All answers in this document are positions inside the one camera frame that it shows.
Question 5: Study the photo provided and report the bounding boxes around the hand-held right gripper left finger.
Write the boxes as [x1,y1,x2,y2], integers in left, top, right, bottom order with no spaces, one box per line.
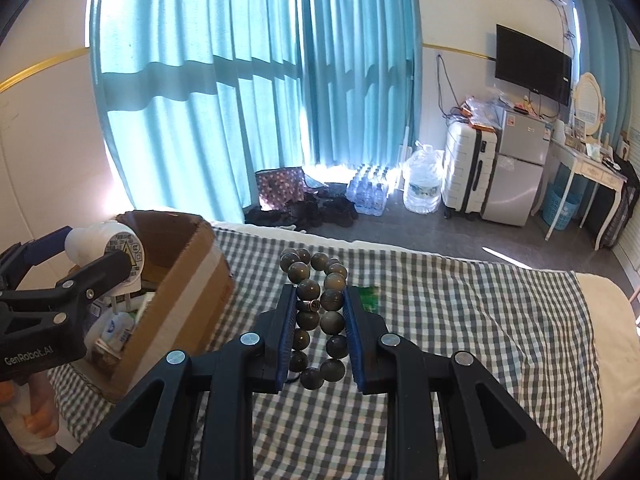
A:
[55,284,300,480]

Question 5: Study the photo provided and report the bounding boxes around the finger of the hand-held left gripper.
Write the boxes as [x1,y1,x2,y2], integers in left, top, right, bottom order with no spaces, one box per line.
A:
[0,251,132,323]
[0,227,73,288]

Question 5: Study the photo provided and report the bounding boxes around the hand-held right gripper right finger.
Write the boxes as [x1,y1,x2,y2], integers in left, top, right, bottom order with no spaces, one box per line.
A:
[342,286,581,480]

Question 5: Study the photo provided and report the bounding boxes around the white plug adapter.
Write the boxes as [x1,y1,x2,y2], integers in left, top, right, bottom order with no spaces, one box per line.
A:
[64,220,147,313]

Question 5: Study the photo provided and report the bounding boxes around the dark bead bracelet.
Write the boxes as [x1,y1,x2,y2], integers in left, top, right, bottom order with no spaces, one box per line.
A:
[279,247,349,388]

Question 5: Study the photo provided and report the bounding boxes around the light blue white tube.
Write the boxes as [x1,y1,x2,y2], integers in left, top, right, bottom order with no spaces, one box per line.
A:
[95,310,136,351]

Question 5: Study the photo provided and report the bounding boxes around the brown cardboard box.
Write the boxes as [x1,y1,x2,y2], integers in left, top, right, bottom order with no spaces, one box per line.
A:
[70,210,236,403]

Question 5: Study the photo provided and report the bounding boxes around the person's left hand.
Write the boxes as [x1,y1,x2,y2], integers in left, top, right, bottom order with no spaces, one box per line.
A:
[0,367,59,436]

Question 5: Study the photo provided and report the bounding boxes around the small green packet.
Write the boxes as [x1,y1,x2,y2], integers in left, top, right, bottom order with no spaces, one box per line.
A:
[357,285,381,313]

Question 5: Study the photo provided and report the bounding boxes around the pile of black shoes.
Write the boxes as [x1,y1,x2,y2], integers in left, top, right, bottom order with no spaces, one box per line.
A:
[245,195,360,233]

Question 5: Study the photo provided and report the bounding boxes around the floral fabric bag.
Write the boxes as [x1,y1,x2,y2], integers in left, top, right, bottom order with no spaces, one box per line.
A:
[255,166,307,211]

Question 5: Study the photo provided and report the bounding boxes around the pack of water bottles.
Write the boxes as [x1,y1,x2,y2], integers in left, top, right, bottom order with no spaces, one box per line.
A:
[346,162,403,216]

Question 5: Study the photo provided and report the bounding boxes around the large clear water jug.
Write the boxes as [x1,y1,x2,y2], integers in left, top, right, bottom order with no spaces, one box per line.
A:
[402,141,445,215]

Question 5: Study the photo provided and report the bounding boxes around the white suitcase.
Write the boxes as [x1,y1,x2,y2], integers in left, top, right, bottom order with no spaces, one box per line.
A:
[442,119,501,222]

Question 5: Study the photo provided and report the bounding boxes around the teal curtain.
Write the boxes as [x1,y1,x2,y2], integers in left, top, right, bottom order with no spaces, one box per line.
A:
[89,0,423,216]
[565,0,640,161]

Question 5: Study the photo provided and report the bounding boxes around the blue plastic basket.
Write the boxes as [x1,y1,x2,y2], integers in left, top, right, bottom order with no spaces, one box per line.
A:
[541,180,583,231]

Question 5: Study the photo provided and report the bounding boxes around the silver small fridge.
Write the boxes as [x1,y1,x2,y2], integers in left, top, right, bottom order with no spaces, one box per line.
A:
[480,102,553,227]

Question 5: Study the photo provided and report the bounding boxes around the clear plastic bag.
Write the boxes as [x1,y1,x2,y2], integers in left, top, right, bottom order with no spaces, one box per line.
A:
[460,95,506,128]

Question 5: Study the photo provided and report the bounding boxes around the white dressing table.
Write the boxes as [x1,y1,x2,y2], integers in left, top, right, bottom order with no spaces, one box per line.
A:
[542,137,626,252]

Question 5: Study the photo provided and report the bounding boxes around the black clothes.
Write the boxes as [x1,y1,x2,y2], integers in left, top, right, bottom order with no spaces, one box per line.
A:
[582,152,640,248]

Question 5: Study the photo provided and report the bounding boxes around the oval white mirror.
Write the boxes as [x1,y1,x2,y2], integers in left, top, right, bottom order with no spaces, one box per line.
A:
[570,72,607,141]

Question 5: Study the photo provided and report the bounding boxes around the black wall cable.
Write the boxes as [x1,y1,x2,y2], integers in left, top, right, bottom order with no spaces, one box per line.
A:
[436,52,468,121]

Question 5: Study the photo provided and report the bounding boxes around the black wall television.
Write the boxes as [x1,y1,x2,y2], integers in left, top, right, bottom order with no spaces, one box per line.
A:
[495,23,573,107]

